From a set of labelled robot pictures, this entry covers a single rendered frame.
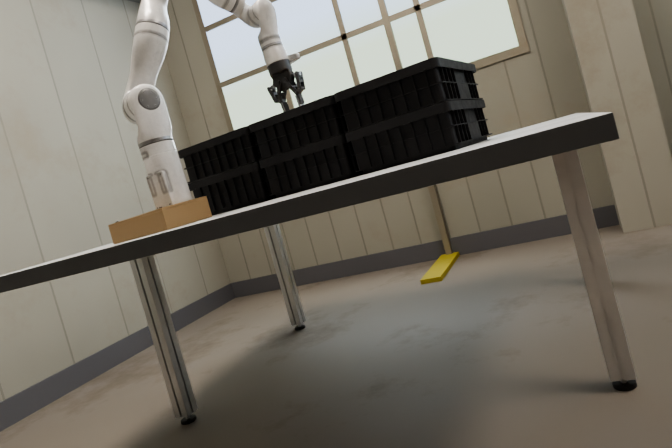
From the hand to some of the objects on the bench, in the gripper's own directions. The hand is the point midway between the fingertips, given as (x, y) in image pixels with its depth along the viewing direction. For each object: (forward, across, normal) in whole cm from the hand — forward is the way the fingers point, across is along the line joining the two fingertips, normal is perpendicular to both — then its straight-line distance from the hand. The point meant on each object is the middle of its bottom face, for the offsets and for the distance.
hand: (293, 105), depth 171 cm
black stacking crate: (+28, +6, +2) cm, 28 cm away
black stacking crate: (+30, +36, +4) cm, 47 cm away
